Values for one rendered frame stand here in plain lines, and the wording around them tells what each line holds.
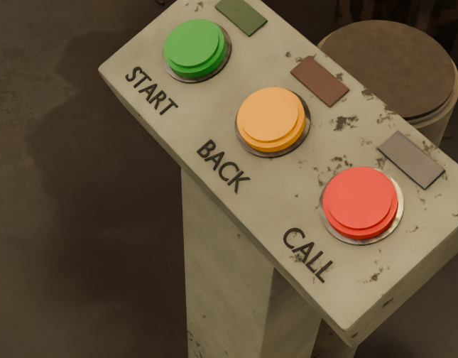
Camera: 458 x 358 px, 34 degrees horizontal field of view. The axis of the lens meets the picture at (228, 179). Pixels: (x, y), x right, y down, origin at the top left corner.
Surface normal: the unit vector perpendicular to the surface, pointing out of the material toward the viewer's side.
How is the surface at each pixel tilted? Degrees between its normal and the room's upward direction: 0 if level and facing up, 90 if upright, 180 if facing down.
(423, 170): 20
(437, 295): 0
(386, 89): 0
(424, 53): 0
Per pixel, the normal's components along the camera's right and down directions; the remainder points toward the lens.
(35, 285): 0.03, -0.59
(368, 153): -0.24, -0.39
